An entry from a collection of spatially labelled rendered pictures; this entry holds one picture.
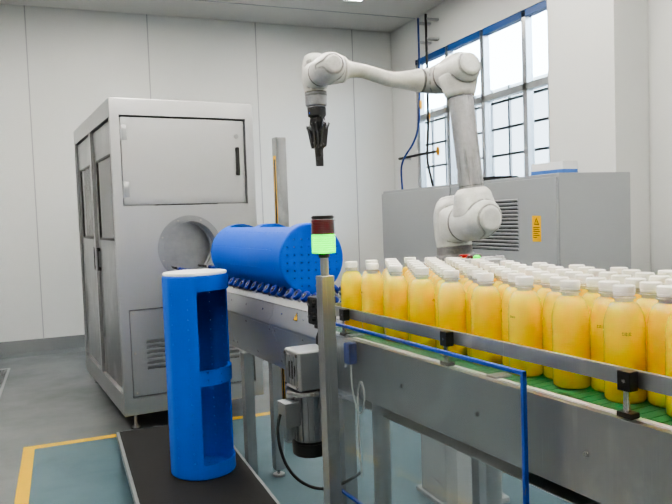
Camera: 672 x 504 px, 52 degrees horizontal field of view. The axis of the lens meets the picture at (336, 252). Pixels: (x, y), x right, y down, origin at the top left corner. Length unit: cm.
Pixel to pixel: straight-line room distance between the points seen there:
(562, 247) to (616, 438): 265
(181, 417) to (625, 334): 213
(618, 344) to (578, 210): 265
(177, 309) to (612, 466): 206
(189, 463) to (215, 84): 522
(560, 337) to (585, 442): 21
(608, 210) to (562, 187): 34
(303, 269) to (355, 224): 533
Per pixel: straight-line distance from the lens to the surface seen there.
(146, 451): 358
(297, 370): 205
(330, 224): 179
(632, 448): 128
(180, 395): 304
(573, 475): 139
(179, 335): 298
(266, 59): 786
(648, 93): 519
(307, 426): 211
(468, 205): 277
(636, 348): 135
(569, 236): 391
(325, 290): 181
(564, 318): 142
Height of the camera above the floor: 126
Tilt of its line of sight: 3 degrees down
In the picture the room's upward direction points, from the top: 2 degrees counter-clockwise
